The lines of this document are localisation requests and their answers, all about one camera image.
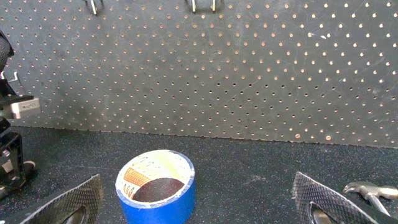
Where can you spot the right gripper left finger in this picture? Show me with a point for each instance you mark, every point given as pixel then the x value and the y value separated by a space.
pixel 77 199

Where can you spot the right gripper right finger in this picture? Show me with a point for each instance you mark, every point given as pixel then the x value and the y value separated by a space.
pixel 317 199

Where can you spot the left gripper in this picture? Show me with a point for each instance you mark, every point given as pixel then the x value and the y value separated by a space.
pixel 6 99

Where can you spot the hammer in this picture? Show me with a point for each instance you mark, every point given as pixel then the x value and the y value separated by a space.
pixel 370 190

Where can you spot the roll of blue tape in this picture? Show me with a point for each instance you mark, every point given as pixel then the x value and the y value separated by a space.
pixel 161 211

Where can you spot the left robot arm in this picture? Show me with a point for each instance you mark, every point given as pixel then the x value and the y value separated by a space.
pixel 12 155

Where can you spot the black pegboard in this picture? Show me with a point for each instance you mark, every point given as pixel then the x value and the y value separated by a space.
pixel 217 62

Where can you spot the metal hook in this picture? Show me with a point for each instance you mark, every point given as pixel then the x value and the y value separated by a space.
pixel 15 76
pixel 193 5
pixel 93 7

